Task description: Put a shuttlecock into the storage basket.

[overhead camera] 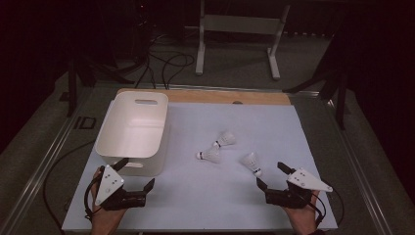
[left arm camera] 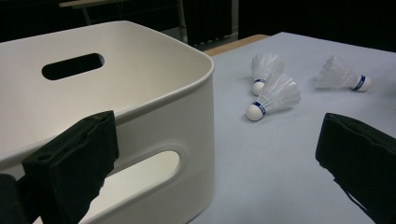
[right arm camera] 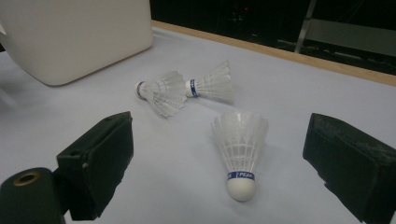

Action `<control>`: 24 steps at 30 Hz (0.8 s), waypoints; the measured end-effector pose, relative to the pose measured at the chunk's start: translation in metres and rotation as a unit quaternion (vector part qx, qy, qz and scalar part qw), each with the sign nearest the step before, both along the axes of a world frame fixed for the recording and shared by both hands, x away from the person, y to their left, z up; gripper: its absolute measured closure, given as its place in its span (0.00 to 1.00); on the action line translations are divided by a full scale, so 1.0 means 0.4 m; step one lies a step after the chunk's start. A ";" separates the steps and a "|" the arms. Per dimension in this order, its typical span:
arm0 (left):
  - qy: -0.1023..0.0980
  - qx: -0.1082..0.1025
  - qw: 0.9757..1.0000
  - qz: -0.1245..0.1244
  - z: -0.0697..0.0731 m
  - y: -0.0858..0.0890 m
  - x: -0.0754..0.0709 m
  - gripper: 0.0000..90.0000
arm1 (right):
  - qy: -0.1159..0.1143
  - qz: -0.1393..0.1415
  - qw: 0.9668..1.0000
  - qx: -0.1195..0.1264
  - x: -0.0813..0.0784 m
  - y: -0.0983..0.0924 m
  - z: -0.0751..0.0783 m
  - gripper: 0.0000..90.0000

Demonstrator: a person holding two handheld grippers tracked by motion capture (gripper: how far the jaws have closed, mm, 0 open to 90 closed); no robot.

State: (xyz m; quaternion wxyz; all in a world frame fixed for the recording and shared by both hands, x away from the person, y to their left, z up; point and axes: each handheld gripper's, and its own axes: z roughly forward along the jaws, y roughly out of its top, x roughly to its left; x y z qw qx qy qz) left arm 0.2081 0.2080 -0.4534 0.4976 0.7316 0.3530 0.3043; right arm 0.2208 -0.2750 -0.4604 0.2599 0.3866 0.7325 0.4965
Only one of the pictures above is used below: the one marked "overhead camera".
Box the person's left hand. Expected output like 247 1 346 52
90 166 128 230

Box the looped black floor cable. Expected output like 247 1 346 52
135 32 196 91

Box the white plastic bin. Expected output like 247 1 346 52
94 90 170 178

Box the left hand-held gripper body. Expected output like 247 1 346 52
94 164 148 212

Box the white metal stand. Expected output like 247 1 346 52
184 0 292 81

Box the wooden table board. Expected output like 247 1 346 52
116 87 292 106

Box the white table mat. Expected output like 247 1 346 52
61 101 339 233

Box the person's right hand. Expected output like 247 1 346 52
283 190 322 235

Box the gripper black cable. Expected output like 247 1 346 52
306 192 328 228
83 181 103 223

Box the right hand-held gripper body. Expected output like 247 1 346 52
265 167 334 210

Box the metal floor rail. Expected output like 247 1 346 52
0 87 94 235
324 96 394 235

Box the black stand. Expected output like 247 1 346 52
282 19 349 131
66 53 135 118

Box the thin black floor cable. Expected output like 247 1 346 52
42 139 97 233
321 179 346 227

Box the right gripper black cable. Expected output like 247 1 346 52
306 192 328 228

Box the white feather shuttlecock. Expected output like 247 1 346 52
196 147 221 165
212 130 237 149
240 151 263 178

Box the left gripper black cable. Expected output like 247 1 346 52
83 181 103 223

